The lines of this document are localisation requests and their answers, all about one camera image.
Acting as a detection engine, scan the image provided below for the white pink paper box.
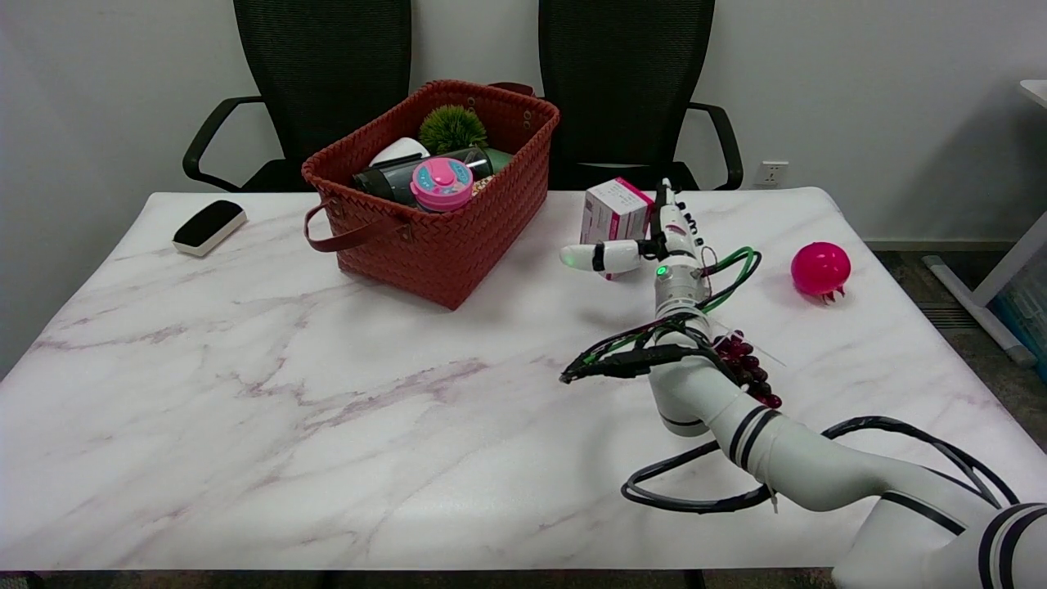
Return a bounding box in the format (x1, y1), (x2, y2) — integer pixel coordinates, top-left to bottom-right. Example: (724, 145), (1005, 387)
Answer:
(580, 177), (656, 281)

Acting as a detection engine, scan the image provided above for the green black cable bundle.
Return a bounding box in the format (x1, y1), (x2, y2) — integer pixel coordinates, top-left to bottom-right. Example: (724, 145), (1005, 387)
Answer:
(559, 245), (764, 386)

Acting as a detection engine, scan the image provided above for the blue storage box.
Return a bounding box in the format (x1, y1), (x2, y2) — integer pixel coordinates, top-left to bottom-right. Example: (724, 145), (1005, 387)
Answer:
(990, 266), (1047, 381)

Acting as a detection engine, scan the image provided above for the red-brown woven basket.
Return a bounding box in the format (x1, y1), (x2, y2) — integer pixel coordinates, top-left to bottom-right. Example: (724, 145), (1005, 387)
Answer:
(301, 79), (562, 312)

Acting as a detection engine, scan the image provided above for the black white board eraser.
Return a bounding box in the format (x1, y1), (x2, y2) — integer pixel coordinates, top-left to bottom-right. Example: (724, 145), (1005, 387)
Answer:
(172, 199), (248, 258)

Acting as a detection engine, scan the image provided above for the pink round toy lid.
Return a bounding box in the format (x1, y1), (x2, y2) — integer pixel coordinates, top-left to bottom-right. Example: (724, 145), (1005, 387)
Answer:
(409, 157), (475, 214)

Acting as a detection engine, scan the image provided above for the pink pomegranate toy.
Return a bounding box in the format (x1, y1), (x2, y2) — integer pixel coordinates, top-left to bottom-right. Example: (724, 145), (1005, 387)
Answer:
(789, 241), (852, 306)

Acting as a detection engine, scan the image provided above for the black cable loop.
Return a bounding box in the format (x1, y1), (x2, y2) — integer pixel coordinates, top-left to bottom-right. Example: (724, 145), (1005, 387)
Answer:
(619, 415), (1021, 515)

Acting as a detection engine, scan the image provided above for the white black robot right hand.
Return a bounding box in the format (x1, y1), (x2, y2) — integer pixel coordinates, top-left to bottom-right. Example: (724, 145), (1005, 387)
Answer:
(559, 178), (709, 284)

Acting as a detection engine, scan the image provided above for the green spiky plant ball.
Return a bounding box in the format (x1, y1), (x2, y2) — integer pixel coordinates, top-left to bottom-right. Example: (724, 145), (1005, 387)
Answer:
(418, 105), (490, 155)

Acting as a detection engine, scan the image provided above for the dark grey bottle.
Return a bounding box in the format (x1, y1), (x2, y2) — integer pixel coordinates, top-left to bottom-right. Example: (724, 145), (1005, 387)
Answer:
(352, 147), (515, 206)

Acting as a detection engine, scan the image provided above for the dark red grape bunch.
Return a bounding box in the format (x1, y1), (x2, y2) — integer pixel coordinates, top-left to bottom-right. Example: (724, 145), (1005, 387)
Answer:
(708, 329), (784, 411)

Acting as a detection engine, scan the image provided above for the white desk frame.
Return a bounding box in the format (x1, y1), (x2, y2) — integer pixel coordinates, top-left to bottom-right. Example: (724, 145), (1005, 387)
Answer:
(924, 79), (1047, 366)

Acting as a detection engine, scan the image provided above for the black mesh office chair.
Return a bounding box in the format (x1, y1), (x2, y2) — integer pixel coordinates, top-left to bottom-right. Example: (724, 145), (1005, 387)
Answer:
(182, 0), (414, 193)
(489, 0), (745, 192)

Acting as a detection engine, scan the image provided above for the white rounded object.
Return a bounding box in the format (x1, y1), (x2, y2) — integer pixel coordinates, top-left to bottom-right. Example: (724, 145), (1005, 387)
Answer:
(368, 137), (432, 169)

